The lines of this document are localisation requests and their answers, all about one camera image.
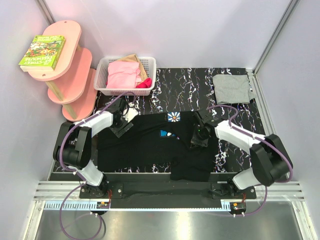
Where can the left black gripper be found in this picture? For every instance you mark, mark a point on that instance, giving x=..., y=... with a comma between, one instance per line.
x=119, y=131

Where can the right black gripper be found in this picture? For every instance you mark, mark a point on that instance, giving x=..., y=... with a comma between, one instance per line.
x=195, y=141

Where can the black daisy print t-shirt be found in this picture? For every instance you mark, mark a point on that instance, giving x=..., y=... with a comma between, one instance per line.
x=156, y=141

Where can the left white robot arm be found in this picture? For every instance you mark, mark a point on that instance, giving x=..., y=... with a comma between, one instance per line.
x=73, y=147

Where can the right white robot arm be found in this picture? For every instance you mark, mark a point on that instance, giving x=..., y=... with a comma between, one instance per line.
x=271, y=161

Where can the magenta garment in basket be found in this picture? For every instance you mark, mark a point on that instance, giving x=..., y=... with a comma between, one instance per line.
x=145, y=82

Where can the white plastic laundry basket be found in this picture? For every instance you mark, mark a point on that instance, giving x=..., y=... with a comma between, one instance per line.
x=101, y=75

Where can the folded grey t-shirt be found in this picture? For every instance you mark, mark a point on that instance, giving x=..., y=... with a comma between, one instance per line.
x=232, y=89

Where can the pink t-shirt in basket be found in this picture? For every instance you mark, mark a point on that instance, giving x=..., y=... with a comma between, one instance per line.
x=123, y=75

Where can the pink tiered wooden shelf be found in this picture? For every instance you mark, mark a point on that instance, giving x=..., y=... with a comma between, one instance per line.
x=71, y=84

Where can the beige garment in basket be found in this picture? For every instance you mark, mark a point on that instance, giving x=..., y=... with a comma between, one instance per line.
x=134, y=58

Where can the green storey treehouse book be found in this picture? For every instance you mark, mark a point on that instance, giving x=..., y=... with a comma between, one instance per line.
x=43, y=53

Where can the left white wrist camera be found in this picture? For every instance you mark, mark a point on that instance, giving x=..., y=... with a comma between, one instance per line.
x=130, y=112

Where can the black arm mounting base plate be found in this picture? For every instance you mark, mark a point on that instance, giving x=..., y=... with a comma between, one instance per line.
x=141, y=191

